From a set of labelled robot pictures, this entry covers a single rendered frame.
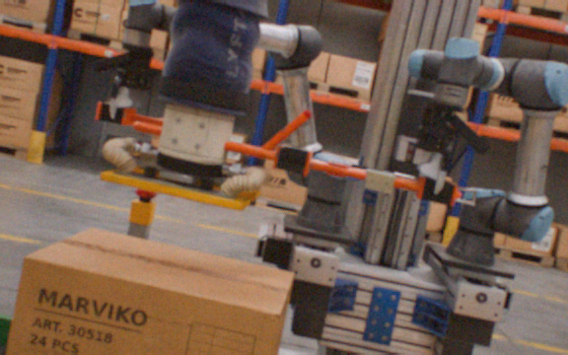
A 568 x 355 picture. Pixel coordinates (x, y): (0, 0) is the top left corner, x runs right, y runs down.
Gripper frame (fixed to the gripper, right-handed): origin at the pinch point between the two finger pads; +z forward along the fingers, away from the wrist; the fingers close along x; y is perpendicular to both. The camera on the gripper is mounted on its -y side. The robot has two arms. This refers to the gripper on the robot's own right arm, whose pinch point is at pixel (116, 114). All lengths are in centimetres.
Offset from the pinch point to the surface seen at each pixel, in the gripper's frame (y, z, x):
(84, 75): -325, 11, 776
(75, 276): 13, 35, -45
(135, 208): 4.7, 29.8, 20.0
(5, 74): -371, 27, 647
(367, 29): 60, -139, 818
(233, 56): 36, -21, -33
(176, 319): 37, 39, -45
